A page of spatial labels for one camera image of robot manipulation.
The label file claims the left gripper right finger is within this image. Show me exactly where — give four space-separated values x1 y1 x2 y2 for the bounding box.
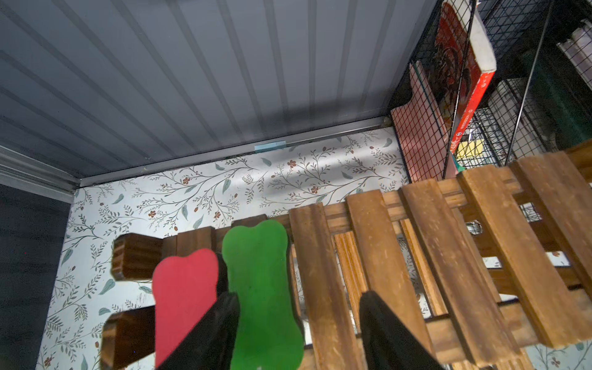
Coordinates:
359 291 442 370

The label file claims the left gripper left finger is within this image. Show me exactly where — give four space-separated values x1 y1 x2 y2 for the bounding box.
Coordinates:
158 292 241 370

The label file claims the green eraser top row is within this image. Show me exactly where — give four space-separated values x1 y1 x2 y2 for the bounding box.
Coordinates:
222 220 305 369

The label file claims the wooden two-tier shelf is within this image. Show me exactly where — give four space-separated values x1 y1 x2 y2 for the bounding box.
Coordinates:
100 142 591 369

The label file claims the red eraser top row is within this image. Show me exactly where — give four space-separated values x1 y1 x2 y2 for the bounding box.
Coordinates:
152 249 228 367

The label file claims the red package in organizer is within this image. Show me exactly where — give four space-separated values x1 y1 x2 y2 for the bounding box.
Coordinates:
430 1 496 153

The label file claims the black wire desk organizer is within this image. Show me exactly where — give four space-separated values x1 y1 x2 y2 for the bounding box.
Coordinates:
391 1 591 182

